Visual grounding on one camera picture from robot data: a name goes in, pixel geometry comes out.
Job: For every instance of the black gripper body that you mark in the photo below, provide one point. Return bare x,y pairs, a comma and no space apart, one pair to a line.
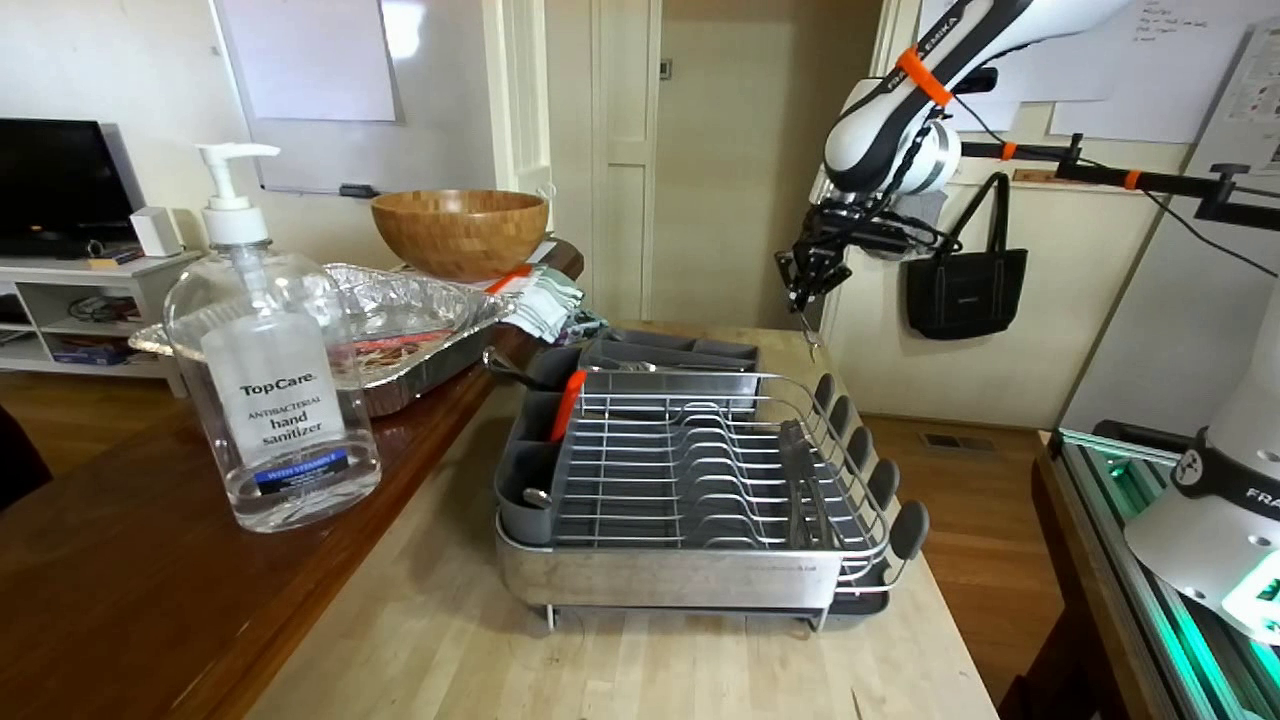
841,230

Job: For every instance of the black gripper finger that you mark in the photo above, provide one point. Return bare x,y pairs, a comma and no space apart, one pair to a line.
822,280
794,276

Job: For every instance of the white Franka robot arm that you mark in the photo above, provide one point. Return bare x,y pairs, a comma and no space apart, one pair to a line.
893,134

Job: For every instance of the grey cutlery tray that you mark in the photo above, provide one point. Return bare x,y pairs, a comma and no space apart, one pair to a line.
665,348

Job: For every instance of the black tote bag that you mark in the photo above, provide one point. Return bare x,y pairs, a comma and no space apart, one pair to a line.
965,292

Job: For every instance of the white door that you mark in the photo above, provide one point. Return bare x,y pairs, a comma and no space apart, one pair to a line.
625,134

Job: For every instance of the grey dish drying rack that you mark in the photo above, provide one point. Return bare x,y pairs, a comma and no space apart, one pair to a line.
693,574

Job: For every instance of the wooden bowl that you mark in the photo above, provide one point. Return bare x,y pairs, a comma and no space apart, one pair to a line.
460,233

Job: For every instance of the small silver utensil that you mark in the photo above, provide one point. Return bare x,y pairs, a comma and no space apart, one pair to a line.
531,497

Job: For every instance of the aluminium foil baking tray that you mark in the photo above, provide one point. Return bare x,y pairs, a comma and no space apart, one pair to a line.
402,340

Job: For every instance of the clear hand sanitizer pump bottle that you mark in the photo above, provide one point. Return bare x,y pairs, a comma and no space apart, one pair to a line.
273,403

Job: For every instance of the small white device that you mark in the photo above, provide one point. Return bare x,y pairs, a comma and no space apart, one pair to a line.
155,230

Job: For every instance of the white shelf unit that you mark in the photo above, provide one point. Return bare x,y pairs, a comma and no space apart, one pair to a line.
80,280

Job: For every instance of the black television screen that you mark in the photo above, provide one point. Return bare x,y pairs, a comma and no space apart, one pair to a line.
60,186

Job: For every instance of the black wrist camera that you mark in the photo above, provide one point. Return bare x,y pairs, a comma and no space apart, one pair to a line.
910,233

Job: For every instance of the black stereo camera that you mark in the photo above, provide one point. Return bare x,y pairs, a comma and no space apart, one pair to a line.
986,78

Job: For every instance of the black rail with orange clamps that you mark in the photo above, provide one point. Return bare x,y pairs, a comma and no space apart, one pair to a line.
1066,162

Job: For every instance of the white paper wall poster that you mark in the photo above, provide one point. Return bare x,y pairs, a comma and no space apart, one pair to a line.
1175,67

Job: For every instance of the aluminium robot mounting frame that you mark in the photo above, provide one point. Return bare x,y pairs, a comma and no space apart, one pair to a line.
1134,624

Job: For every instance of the white wall board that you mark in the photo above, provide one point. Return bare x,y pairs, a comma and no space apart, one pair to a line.
304,63

